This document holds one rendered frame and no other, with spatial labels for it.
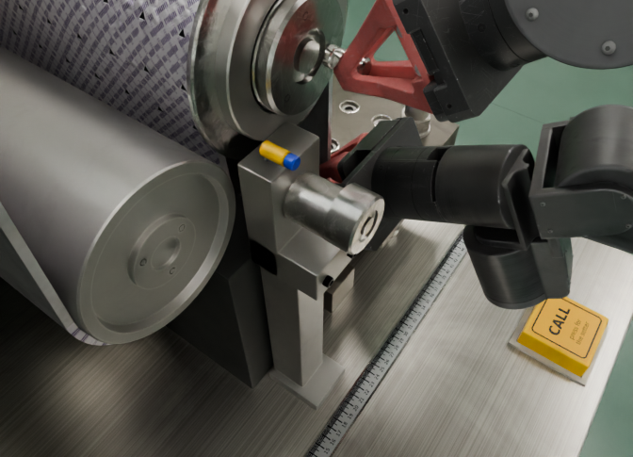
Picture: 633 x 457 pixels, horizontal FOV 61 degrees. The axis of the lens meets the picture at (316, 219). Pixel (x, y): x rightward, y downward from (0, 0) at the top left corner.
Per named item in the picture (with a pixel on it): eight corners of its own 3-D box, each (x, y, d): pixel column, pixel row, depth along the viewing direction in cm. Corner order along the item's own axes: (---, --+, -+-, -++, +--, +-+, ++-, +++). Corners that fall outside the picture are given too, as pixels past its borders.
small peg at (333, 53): (357, 77, 32) (367, 55, 31) (318, 61, 33) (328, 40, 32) (365, 84, 33) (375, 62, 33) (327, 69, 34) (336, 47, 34)
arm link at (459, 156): (541, 126, 35) (507, 180, 33) (560, 206, 39) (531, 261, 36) (447, 130, 40) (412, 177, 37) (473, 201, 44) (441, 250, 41)
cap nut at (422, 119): (420, 142, 59) (427, 110, 56) (391, 130, 61) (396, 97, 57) (435, 125, 61) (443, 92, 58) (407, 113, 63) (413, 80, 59)
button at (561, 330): (580, 378, 56) (589, 368, 54) (515, 342, 58) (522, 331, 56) (601, 329, 59) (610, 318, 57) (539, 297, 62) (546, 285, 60)
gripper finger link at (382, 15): (402, 93, 37) (536, 47, 30) (345, 146, 32) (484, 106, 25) (356, -1, 34) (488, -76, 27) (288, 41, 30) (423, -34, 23)
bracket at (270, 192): (320, 415, 53) (324, 211, 30) (269, 378, 56) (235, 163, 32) (348, 375, 56) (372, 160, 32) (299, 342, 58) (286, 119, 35)
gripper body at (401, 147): (416, 177, 49) (494, 180, 44) (355, 251, 44) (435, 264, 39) (394, 115, 46) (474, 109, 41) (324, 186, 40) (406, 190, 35)
